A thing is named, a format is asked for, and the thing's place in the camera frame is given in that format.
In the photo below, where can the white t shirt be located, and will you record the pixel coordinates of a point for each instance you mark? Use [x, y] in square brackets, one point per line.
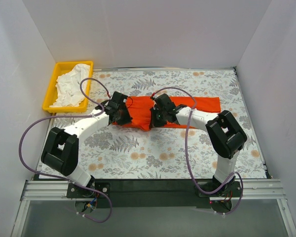
[68, 87]

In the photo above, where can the orange t shirt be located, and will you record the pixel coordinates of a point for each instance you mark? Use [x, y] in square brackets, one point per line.
[139, 109]

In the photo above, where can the floral table mat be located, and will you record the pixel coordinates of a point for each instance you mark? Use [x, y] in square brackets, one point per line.
[173, 153]

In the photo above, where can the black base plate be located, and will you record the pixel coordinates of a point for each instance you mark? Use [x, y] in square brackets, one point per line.
[151, 192]

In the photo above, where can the yellow plastic bin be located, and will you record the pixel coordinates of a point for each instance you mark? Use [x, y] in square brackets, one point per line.
[51, 94]

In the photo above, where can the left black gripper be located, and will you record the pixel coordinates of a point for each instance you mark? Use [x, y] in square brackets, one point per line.
[123, 115]

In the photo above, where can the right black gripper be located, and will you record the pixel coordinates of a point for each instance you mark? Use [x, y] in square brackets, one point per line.
[155, 118]

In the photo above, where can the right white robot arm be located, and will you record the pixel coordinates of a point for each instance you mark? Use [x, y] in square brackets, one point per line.
[226, 135]

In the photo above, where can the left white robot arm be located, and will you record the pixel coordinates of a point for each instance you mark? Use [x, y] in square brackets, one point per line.
[61, 148]

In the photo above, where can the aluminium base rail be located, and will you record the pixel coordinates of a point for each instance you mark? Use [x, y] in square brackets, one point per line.
[57, 190]

